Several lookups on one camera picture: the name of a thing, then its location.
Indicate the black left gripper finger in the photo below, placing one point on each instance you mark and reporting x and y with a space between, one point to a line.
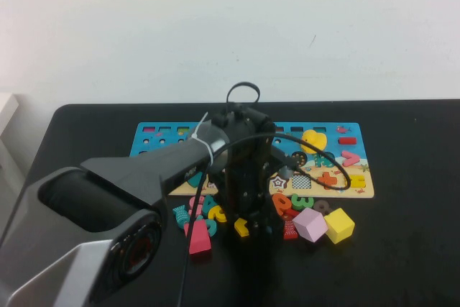
269 224
254 226

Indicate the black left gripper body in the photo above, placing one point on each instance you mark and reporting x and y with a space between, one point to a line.
244 192

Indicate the yellow number seven piece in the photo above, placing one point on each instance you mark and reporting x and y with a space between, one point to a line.
241 227

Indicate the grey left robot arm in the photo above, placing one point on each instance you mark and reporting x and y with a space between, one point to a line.
108 184

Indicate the red fish piece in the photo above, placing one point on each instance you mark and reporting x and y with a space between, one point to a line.
289 228

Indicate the orange number piece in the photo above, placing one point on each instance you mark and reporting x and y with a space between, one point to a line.
280 204

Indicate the green number three piece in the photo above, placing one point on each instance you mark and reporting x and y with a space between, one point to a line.
300 202

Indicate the teal number piece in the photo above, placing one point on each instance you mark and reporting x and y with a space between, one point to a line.
211 227

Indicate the teal heart piece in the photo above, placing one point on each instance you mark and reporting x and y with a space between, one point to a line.
196 180

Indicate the pink number piece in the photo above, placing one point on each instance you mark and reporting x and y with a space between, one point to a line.
194 202

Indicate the brown number piece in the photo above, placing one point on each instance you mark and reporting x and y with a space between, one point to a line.
321 207

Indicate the teal fish piece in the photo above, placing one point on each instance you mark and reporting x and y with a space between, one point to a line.
180 215

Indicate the orange plus sign piece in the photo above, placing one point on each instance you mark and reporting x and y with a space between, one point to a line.
327 179

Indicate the yellow equals sign piece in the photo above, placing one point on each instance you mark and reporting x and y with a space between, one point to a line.
357 181

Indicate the colourful wooden puzzle board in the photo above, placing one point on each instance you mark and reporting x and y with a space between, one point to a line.
158 141

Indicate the pink greater-than sign piece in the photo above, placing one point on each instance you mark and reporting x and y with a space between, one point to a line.
348 161

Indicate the red minus sign piece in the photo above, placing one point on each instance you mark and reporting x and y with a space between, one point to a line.
347 140

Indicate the pink wooden cube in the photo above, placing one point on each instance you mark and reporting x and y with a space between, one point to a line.
311 226

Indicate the white zip tie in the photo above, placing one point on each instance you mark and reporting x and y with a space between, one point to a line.
208 149

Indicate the red trapezoid block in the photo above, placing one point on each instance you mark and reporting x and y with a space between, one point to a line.
198 241

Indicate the yellow wooden cube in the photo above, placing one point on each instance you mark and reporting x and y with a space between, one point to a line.
339 226

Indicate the yellow rubber duck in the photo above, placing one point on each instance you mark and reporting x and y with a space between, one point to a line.
311 139

